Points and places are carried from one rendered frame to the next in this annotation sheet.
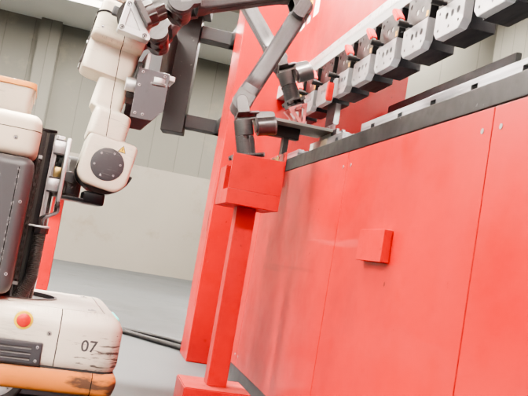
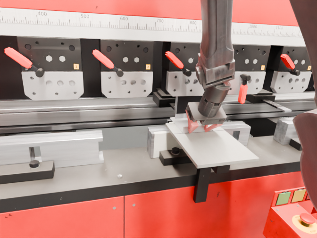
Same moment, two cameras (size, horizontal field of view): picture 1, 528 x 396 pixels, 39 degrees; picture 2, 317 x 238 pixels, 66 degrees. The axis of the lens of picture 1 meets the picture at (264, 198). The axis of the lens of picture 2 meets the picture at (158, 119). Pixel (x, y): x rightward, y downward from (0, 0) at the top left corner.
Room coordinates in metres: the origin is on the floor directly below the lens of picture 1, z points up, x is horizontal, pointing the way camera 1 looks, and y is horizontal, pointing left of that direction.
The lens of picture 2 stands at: (2.84, 0.60, 1.32)
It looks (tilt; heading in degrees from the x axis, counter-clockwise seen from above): 22 degrees down; 265
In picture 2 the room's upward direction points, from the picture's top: 3 degrees clockwise
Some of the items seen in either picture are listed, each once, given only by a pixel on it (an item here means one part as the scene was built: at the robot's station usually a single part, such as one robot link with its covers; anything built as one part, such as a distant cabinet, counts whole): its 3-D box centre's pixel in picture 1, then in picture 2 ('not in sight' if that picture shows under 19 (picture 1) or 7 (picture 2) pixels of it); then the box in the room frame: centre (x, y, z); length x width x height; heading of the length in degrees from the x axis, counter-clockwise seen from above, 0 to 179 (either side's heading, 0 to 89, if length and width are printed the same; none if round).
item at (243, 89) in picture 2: (331, 86); (242, 88); (2.50, -0.16, 1.13); 0.04 x 0.02 x 0.10; 102
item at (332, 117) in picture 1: (332, 118); (189, 105); (2.66, -0.20, 1.06); 0.10 x 0.02 x 0.10; 12
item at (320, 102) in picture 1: (335, 84); (187, 67); (2.69, -0.19, 1.19); 0.15 x 0.09 x 0.17; 12
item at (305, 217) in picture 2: not in sight; (306, 221); (2.33, 0.07, 0.79); 0.04 x 0.04 x 0.04
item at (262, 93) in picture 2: not in sight; (267, 99); (2.24, -0.45, 1.01); 0.26 x 0.12 x 0.05; 102
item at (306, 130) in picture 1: (290, 126); (206, 140); (2.63, -0.05, 1.00); 0.26 x 0.18 x 0.01; 102
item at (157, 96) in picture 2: not in sight; (174, 103); (2.69, -0.35, 1.01); 0.26 x 0.12 x 0.05; 102
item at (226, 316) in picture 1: (229, 295); not in sight; (2.29, 0.05, 0.39); 0.06 x 0.06 x 0.54; 12
